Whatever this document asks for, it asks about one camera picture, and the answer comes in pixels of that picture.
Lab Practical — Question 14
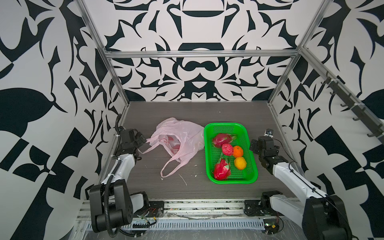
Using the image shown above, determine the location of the aluminium frame rail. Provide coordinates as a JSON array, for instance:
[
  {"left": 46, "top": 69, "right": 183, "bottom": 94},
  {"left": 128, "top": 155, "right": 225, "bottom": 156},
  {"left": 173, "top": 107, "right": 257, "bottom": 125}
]
[{"left": 105, "top": 50, "right": 298, "bottom": 59}]

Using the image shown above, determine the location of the small circuit board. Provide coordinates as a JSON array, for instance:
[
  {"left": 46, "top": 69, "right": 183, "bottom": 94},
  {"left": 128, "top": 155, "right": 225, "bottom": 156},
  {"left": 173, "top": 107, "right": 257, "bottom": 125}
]
[{"left": 262, "top": 218, "right": 284, "bottom": 235}]

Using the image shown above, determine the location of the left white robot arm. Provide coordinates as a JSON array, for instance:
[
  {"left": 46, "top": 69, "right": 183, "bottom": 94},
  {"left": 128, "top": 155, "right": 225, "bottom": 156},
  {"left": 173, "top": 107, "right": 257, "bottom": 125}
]
[{"left": 89, "top": 114, "right": 149, "bottom": 238}]

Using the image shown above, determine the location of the white slotted cable duct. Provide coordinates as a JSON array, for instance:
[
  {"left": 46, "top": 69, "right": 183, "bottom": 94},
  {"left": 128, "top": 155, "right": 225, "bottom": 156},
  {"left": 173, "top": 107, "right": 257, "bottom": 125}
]
[{"left": 85, "top": 218, "right": 266, "bottom": 231}]

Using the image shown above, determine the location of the orange fruit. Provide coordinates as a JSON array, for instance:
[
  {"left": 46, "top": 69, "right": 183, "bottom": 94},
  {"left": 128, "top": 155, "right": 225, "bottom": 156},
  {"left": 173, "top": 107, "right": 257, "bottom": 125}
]
[{"left": 234, "top": 157, "right": 247, "bottom": 171}]

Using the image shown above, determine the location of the pink round lychee fruit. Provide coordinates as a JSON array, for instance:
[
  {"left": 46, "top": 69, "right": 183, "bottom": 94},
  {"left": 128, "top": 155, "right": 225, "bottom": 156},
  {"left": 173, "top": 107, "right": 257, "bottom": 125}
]
[{"left": 222, "top": 144, "right": 234, "bottom": 156}]

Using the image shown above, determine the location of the pink plastic bag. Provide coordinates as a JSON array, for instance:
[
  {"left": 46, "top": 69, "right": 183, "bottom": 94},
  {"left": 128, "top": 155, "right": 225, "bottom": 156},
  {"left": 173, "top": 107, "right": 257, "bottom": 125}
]
[{"left": 142, "top": 118, "right": 205, "bottom": 178}]

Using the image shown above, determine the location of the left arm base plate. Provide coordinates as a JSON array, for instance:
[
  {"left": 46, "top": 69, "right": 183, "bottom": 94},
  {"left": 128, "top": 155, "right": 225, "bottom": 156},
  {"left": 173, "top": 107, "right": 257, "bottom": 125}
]
[{"left": 143, "top": 201, "right": 165, "bottom": 218}]

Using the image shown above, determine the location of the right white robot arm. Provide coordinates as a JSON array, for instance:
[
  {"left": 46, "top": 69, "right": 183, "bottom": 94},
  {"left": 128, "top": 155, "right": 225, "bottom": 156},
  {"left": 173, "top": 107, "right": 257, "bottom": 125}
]
[{"left": 250, "top": 136, "right": 354, "bottom": 240}]

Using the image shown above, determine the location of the red dragon fruit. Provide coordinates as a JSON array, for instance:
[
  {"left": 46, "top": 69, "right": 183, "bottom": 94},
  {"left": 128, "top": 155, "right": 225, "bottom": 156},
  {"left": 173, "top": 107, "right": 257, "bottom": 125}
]
[{"left": 212, "top": 133, "right": 238, "bottom": 148}]

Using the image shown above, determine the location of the black wall hook rack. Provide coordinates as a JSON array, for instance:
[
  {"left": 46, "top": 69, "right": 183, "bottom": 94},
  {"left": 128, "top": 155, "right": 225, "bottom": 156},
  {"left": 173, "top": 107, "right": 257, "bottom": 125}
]
[{"left": 322, "top": 71, "right": 384, "bottom": 145}]

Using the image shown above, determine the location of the round orange tangerine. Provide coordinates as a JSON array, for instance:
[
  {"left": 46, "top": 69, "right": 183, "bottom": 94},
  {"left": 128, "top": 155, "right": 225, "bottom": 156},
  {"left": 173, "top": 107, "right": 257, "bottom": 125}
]
[{"left": 233, "top": 146, "right": 244, "bottom": 158}]

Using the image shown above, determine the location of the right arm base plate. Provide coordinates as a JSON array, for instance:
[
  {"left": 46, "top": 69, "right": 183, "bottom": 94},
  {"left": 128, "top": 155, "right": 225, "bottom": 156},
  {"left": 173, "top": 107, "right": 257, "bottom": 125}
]
[{"left": 244, "top": 199, "right": 283, "bottom": 217}]

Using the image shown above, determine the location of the green plastic basket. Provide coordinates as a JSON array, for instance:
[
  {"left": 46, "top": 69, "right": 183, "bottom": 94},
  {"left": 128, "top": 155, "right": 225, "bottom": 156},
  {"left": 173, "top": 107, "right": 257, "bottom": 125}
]
[{"left": 204, "top": 123, "right": 258, "bottom": 184}]

